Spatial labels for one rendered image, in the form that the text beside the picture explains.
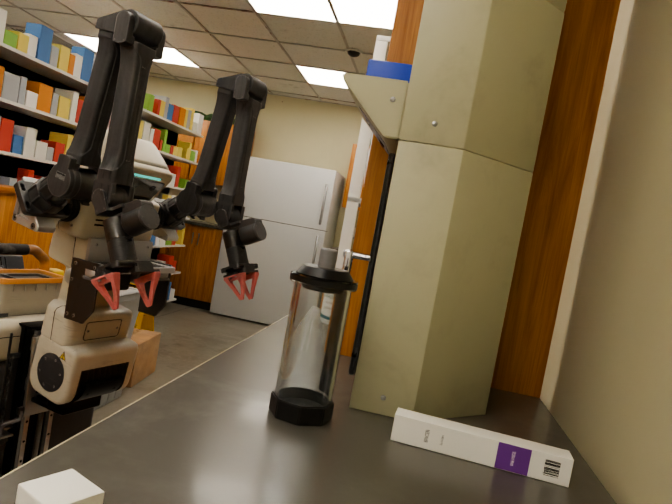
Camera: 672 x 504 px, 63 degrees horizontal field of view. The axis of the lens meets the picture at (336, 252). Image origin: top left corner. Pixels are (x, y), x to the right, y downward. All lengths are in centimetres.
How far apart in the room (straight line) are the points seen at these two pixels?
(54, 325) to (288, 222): 454
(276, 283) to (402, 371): 513
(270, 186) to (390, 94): 514
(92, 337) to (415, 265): 102
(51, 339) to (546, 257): 128
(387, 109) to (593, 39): 61
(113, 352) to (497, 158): 116
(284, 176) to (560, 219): 489
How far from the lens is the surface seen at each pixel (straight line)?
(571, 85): 140
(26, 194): 150
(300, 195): 599
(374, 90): 98
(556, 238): 135
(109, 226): 131
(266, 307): 611
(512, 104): 105
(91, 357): 164
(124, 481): 68
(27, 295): 190
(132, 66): 134
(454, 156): 95
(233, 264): 161
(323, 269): 83
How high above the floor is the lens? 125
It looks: 3 degrees down
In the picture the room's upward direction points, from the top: 10 degrees clockwise
